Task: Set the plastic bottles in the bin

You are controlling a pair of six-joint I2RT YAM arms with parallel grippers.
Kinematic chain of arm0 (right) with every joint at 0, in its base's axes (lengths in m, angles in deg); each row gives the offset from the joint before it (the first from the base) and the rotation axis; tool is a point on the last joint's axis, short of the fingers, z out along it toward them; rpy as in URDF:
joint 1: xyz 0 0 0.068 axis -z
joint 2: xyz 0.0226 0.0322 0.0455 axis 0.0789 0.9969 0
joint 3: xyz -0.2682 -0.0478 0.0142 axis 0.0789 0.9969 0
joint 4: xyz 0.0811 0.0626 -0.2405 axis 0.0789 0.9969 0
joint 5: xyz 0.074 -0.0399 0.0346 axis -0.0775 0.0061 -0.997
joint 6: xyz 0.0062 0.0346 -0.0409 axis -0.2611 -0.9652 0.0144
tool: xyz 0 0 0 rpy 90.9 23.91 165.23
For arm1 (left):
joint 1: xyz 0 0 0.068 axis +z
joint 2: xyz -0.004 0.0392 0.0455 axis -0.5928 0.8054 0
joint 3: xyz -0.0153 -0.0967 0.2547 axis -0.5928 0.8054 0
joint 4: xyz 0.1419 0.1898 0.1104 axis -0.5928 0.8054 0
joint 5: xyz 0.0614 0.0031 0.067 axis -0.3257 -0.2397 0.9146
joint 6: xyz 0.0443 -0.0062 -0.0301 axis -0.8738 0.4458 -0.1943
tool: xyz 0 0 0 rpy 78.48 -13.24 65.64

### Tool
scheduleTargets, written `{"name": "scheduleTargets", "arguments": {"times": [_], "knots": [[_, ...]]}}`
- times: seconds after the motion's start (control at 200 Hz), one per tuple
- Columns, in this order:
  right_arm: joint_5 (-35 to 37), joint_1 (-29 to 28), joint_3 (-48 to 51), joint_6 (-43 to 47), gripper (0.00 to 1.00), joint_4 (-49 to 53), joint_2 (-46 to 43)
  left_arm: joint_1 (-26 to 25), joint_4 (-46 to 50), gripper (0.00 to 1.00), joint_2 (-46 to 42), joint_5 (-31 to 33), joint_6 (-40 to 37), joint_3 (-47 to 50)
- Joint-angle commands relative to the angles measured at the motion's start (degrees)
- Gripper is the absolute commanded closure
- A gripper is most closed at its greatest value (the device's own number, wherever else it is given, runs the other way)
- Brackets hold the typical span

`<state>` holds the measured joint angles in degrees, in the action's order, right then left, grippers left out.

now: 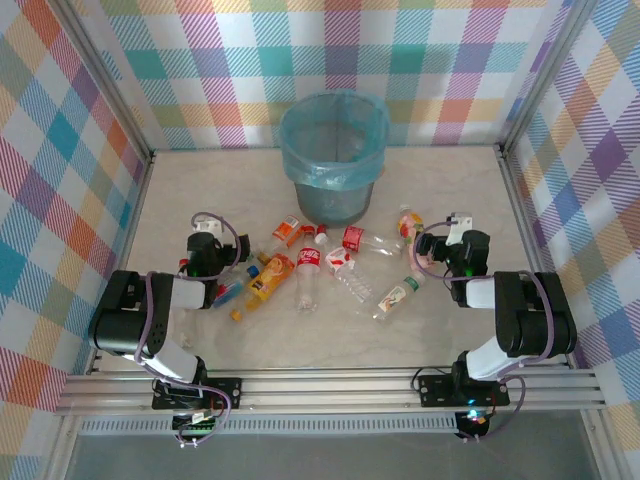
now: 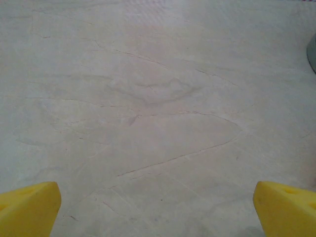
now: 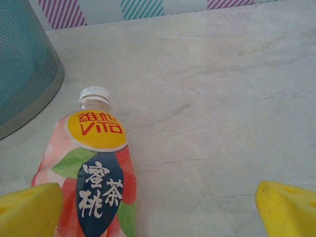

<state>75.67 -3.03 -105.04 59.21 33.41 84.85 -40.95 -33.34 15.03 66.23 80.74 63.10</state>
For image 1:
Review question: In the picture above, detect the pink drink bottle white cap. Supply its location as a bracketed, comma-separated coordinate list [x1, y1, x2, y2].
[396, 203, 436, 274]

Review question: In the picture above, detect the orange juice bottle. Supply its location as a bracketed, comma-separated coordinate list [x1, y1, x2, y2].
[229, 252, 296, 322]

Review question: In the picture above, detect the blue cap bottle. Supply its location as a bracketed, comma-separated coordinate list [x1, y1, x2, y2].
[209, 264, 261, 309]

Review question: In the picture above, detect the clear bottle orange label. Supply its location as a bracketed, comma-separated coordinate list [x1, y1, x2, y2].
[255, 213, 304, 265]

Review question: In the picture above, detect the green cap tea bottle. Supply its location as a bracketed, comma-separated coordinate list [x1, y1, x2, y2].
[370, 275, 427, 324]

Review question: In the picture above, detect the clear bottle red white label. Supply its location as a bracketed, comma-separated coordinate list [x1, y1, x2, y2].
[314, 233, 375, 305]

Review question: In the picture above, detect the blue plastic bin liner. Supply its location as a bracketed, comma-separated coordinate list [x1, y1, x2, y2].
[278, 89, 391, 191]

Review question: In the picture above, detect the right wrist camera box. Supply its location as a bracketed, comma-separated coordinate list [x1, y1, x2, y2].
[444, 211, 474, 246]

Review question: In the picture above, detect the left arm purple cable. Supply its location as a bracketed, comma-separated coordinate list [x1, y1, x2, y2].
[133, 212, 241, 449]

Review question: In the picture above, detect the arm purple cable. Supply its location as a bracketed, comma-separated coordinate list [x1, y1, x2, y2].
[133, 212, 241, 449]
[413, 219, 557, 444]

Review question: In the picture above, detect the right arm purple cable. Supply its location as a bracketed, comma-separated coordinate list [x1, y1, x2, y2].
[413, 219, 557, 444]

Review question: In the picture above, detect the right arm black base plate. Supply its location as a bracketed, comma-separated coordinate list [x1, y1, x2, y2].
[416, 370, 512, 408]

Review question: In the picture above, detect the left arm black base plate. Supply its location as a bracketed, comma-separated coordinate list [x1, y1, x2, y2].
[151, 375, 244, 412]

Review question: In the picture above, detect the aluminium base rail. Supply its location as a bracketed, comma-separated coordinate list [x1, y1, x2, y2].
[53, 367, 607, 417]

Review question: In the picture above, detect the grey slotted cable duct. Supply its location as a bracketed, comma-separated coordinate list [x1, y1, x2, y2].
[77, 416, 461, 438]

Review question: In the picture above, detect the aluminium frame post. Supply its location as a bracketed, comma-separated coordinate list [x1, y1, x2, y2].
[52, 0, 157, 162]
[496, 0, 600, 157]

